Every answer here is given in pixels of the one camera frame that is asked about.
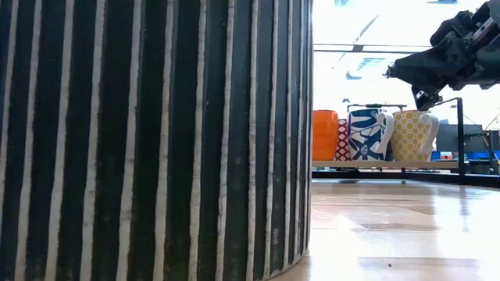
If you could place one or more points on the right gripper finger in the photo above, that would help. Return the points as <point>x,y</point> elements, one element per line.
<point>426,97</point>
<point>422,68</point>

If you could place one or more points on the yellow dotted mug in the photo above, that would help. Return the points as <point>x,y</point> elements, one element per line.
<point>410,136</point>

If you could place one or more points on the blue white patterned mug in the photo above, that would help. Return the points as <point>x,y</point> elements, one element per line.
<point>365,136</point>

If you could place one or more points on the red white patterned mug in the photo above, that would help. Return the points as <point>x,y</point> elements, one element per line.
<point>343,144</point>

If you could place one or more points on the orange mug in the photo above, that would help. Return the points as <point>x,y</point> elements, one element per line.
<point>324,136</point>

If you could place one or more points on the dark room monitor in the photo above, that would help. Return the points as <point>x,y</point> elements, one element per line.
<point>449,138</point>

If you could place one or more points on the black articulated stand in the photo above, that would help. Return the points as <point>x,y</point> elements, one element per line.
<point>478,135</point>

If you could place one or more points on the wooden shelf board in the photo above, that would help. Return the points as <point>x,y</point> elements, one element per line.
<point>390,164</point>

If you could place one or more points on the blue storage bin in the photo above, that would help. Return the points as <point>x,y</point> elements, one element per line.
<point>480,155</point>

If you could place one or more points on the small black ceiling fixture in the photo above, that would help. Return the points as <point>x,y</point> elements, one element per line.
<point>346,100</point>

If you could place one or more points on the black white striped cup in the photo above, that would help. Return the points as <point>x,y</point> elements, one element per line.
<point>156,140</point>

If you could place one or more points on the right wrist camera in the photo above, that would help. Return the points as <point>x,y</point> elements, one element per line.
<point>449,31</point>

